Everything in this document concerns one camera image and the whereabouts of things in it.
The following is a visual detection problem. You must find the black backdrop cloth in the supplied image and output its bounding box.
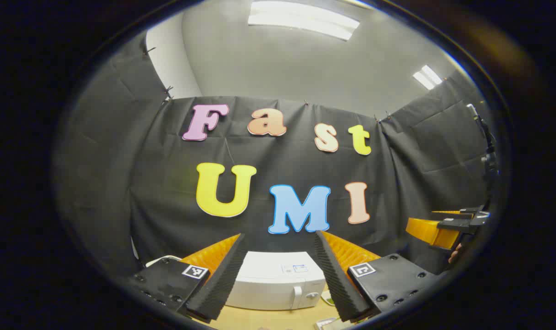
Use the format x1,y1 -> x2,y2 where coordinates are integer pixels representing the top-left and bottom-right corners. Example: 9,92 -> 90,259
53,30 -> 494,280

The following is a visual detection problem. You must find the large ceiling light panel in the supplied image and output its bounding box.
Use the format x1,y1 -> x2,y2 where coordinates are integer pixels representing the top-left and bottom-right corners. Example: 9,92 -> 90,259
248,0 -> 360,41

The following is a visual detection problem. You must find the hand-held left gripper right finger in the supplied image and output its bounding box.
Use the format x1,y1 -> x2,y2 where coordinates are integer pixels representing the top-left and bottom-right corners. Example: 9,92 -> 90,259
314,230 -> 445,322

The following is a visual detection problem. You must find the small ceiling light panel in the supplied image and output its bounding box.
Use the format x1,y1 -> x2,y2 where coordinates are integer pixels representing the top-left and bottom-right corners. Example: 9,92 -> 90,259
413,65 -> 443,90

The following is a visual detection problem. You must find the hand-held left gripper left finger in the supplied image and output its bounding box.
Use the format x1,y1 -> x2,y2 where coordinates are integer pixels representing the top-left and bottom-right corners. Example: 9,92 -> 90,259
129,233 -> 249,322

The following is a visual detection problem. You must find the white microwave oven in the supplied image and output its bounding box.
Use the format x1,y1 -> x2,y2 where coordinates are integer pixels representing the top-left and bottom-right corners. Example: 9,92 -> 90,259
225,251 -> 328,311

